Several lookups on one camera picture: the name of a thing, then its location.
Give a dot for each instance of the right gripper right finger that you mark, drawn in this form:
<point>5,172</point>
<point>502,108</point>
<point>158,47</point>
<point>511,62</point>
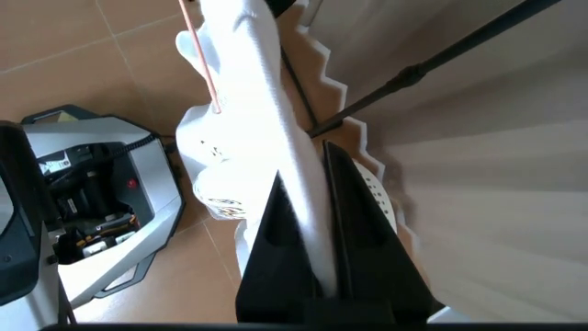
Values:
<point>381,276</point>

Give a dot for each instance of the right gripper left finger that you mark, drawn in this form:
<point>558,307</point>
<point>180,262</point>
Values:
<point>275,276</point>

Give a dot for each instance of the white printed garment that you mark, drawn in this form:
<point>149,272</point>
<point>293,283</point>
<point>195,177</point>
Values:
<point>248,138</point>

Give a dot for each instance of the pink clothes hanger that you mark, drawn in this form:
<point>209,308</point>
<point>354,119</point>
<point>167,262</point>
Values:
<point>202,60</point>

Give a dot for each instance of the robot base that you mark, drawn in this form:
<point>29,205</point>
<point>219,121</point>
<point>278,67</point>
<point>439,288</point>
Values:
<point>105,193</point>

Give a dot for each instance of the white laundry basket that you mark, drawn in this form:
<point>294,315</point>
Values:
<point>379,193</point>

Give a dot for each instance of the black clothes rack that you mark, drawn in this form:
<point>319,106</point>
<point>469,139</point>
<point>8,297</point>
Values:
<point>413,73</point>

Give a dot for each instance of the white curtain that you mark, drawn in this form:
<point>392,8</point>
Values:
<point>482,184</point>

